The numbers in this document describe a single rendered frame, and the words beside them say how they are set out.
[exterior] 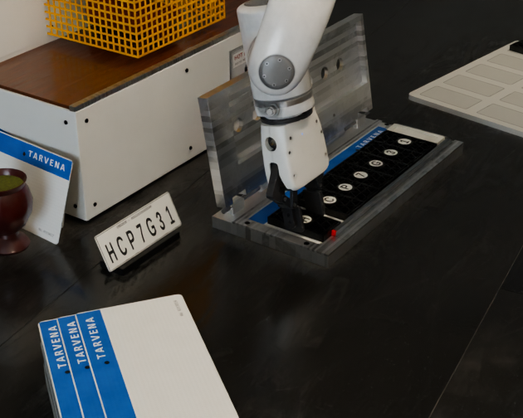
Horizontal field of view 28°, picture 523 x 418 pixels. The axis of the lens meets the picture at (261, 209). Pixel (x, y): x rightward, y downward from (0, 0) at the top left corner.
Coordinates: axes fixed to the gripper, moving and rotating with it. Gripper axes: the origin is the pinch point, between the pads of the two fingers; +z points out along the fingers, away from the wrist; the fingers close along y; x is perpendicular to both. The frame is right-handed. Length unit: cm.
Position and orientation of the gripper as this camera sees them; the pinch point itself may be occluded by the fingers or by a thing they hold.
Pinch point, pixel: (304, 211)
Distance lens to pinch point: 153.4
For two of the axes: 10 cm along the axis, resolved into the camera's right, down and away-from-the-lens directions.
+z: 1.8, 9.1, 3.8
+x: -8.0, -0.9, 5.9
